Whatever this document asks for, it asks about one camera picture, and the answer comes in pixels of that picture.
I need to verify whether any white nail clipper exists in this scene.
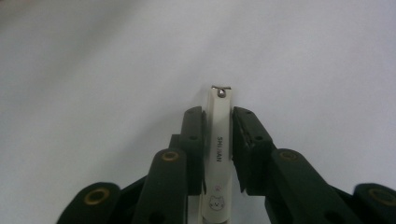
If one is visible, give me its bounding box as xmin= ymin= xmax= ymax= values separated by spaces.
xmin=199 ymin=84 xmax=234 ymax=224

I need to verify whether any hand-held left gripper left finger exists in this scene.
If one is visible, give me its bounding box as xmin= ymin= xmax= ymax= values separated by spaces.
xmin=132 ymin=105 xmax=208 ymax=224

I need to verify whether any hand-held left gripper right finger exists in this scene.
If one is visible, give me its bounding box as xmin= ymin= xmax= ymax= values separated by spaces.
xmin=232 ymin=105 xmax=365 ymax=224

